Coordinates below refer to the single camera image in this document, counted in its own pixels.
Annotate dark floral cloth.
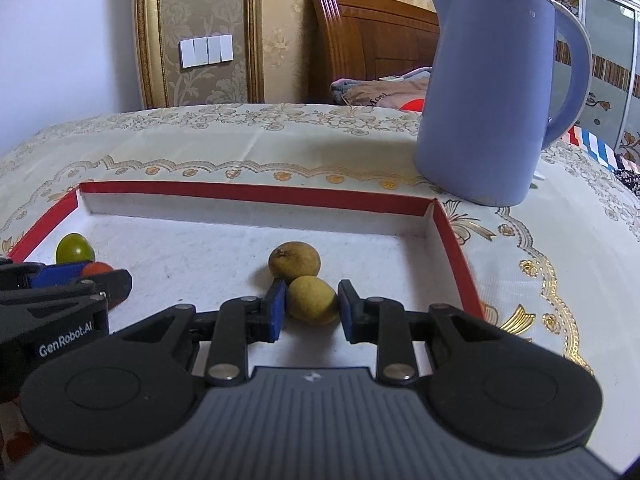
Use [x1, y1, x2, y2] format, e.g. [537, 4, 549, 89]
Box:
[612, 155, 640, 198]

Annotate gold wall panel frame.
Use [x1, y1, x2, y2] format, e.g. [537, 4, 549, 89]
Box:
[132, 0, 265, 109]

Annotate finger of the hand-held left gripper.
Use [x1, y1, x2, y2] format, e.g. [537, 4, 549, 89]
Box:
[0, 257, 97, 291]
[0, 269, 133, 311]

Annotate wooden bed headboard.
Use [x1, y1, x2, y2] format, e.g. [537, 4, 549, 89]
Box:
[307, 0, 441, 106]

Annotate white wall switch panel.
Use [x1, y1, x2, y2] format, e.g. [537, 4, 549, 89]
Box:
[179, 34, 233, 69]

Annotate brown longan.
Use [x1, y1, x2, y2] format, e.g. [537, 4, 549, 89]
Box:
[268, 241, 321, 282]

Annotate patterned wardrobe sliding doors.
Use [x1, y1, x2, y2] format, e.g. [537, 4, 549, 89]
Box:
[515, 0, 640, 163]

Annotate yellow longan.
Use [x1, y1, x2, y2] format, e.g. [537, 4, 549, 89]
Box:
[286, 276, 340, 325]

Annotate red shallow cardboard box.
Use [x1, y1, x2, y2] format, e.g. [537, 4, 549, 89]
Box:
[7, 180, 486, 378]

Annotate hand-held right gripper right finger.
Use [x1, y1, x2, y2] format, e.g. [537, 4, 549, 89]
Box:
[338, 280, 506, 386]

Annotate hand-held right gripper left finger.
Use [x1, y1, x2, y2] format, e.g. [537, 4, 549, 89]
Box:
[115, 279, 287, 387]

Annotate blue electric kettle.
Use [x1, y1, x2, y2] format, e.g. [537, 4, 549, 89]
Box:
[414, 0, 593, 207]

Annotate pile of clothes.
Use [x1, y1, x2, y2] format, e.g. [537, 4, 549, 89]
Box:
[330, 66, 432, 111]

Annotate large green tomato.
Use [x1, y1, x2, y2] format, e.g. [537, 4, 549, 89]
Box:
[55, 232, 96, 265]

